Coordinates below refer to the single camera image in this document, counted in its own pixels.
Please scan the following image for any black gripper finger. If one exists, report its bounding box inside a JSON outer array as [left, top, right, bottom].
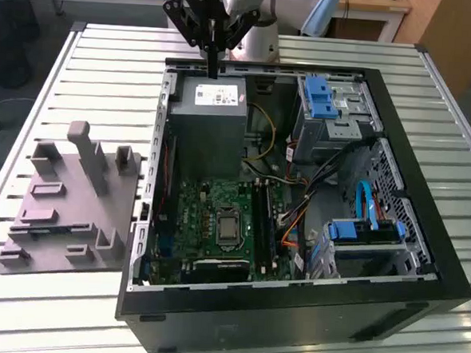
[[158, 0, 219, 80], [212, 6, 261, 82]]

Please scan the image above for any black RAM slot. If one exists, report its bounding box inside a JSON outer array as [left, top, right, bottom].
[[257, 180, 279, 268], [247, 179, 269, 272], [251, 180, 273, 272]]

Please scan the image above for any blue drive bay latch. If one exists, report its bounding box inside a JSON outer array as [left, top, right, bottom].
[[303, 75, 345, 121]]

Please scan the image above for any grey power supply unit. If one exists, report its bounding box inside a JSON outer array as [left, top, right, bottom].
[[164, 74, 251, 182]]

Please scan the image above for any black case fan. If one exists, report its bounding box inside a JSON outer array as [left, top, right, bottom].
[[152, 133, 183, 226]]

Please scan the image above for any grey metal drive cage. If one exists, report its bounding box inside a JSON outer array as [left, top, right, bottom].
[[291, 74, 386, 169]]

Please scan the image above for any black bin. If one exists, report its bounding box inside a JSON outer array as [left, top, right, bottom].
[[0, 0, 43, 92]]

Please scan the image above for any green motherboard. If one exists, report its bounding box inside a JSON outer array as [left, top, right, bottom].
[[144, 173, 300, 293]]

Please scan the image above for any silver CPU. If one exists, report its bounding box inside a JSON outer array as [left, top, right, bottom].
[[216, 216, 239, 241]]

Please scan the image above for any CPU socket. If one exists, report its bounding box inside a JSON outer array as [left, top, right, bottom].
[[211, 208, 245, 255]]

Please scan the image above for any grey parts rack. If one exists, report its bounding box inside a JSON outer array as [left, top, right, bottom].
[[0, 116, 148, 286]]

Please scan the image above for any blue board connector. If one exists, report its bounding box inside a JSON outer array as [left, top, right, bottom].
[[157, 234, 173, 258]]

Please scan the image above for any wooden cabinet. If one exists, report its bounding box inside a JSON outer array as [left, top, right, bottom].
[[391, 0, 471, 102]]

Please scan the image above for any hard disk in blue carrier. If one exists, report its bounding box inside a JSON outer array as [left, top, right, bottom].
[[326, 216, 409, 247]]

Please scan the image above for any black graphics card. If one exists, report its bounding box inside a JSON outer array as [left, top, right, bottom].
[[188, 256, 252, 285]]

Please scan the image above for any grey metal disk bay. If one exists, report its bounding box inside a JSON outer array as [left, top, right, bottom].
[[304, 216, 441, 286]]

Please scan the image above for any black PC case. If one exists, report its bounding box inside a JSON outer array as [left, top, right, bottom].
[[111, 53, 471, 353]]

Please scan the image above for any yellow wire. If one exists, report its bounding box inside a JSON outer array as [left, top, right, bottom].
[[242, 101, 279, 164]]

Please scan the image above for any red black twisted wire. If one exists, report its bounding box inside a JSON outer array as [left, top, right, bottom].
[[156, 144, 175, 224]]

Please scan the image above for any black cable bundle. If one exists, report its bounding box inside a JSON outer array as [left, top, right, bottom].
[[278, 131, 378, 233]]

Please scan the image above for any orange wire bundle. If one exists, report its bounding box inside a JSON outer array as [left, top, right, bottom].
[[281, 211, 314, 250]]

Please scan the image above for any blue data cable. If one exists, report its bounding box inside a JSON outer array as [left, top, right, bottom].
[[353, 179, 384, 232]]

